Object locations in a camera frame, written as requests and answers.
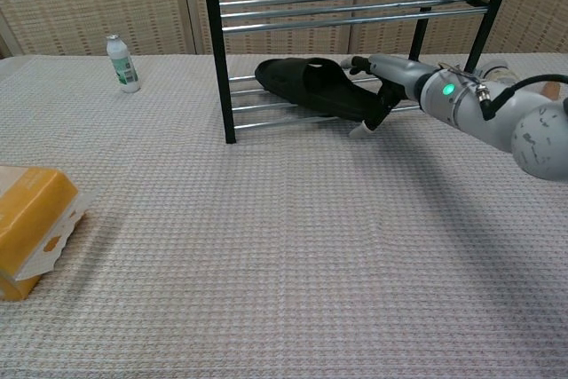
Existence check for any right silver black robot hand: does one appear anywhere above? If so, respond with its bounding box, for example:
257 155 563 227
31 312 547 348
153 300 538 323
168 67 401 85
339 53 438 138

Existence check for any black rubber slipper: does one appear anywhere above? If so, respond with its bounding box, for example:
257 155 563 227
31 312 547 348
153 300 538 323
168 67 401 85
254 57 387 123

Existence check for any black metal shoe rack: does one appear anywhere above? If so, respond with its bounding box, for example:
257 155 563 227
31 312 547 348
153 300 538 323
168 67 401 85
198 0 523 145

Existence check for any cream squeeze bottle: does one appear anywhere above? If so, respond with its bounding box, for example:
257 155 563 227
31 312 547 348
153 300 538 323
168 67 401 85
474 59 518 85

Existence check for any white woven tablecloth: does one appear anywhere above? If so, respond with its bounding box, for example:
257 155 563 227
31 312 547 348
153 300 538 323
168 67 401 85
0 53 568 379

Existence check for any small white green bottle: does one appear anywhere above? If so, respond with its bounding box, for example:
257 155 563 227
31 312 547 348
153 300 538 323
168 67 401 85
106 34 142 94

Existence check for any yellow cat tissue pack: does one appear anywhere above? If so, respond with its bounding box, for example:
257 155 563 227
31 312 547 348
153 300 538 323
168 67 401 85
0 165 88 302

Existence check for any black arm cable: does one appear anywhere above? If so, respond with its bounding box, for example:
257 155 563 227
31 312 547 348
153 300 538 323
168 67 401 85
477 75 568 122

